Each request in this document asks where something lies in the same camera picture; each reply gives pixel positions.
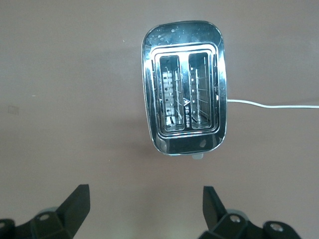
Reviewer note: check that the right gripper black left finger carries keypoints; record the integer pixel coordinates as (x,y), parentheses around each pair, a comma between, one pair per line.
(59,224)

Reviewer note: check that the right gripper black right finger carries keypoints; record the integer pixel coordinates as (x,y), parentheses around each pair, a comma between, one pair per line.
(224,226)

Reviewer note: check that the chrome two-slot toaster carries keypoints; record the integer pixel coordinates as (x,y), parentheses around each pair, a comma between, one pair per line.
(184,37)

